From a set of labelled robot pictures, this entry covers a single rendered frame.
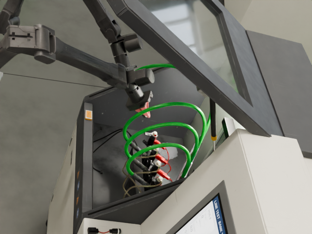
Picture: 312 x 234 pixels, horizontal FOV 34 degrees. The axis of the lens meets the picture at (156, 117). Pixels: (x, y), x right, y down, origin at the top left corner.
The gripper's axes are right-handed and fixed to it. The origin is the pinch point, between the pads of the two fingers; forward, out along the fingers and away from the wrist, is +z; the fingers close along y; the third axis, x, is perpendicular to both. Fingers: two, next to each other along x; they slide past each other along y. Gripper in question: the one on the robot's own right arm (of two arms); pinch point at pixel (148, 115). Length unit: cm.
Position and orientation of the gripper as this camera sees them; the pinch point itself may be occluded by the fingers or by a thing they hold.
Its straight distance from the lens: 206.4
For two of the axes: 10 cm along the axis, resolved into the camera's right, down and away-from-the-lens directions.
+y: 8.9, -2.5, -3.8
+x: 1.5, -6.3, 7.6
